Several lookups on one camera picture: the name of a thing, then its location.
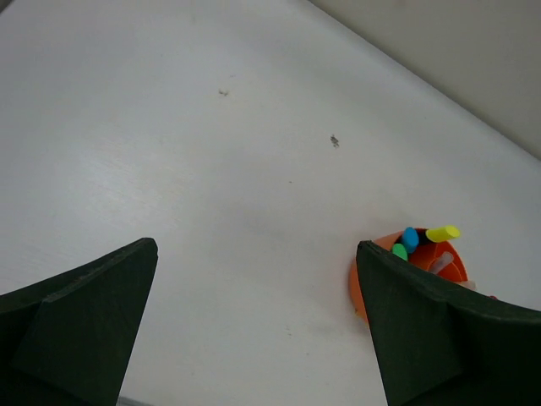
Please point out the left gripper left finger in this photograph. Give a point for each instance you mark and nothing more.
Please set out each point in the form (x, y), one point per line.
(68, 339)

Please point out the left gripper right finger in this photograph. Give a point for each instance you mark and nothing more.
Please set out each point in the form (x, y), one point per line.
(438, 343)

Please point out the green cap black highlighter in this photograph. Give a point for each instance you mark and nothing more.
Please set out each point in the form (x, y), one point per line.
(400, 251)

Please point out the blue cap black highlighter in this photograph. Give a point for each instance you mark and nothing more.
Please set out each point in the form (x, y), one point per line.
(410, 239)

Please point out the yellow cap black highlighter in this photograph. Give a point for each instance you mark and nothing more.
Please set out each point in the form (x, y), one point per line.
(438, 235)

